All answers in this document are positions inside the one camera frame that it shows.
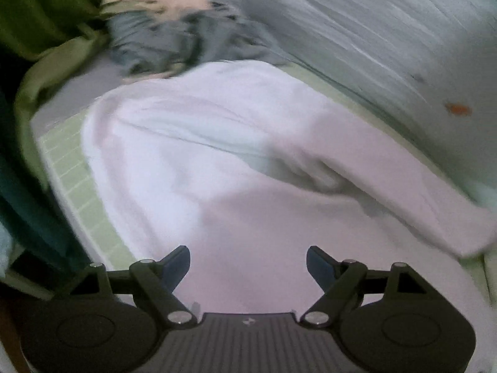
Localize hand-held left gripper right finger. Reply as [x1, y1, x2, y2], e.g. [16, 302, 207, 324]
[300, 246, 428, 328]

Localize dark teal cloth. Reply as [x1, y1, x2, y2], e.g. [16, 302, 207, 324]
[0, 93, 92, 278]

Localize olive green cloth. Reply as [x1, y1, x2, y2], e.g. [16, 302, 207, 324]
[0, 0, 114, 189]

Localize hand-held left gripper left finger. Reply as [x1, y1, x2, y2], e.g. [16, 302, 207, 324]
[70, 245, 197, 327]

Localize carrot print quilt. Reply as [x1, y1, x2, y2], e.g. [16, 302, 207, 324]
[223, 0, 497, 205]

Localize light pink shirt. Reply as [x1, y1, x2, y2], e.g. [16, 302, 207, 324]
[81, 60, 497, 316]

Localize grey textured garment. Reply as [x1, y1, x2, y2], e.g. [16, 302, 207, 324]
[106, 2, 290, 83]

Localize grey bed sheet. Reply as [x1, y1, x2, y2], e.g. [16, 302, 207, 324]
[30, 51, 130, 135]

